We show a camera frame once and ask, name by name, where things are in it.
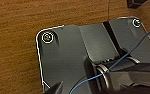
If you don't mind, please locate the grey robot torso column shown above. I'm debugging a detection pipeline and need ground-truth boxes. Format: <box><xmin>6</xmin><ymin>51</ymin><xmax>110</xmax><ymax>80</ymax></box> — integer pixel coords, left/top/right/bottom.
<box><xmin>96</xmin><ymin>56</ymin><xmax>150</xmax><ymax>94</ymax></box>

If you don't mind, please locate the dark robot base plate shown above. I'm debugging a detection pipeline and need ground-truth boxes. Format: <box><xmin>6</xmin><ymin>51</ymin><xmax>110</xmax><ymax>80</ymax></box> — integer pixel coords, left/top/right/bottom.
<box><xmin>35</xmin><ymin>16</ymin><xmax>150</xmax><ymax>94</ymax></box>

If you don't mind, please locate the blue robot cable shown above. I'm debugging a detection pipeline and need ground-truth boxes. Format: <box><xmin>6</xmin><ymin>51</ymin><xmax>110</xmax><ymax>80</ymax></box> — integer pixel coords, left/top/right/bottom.
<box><xmin>70</xmin><ymin>30</ymin><xmax>150</xmax><ymax>94</ymax></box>

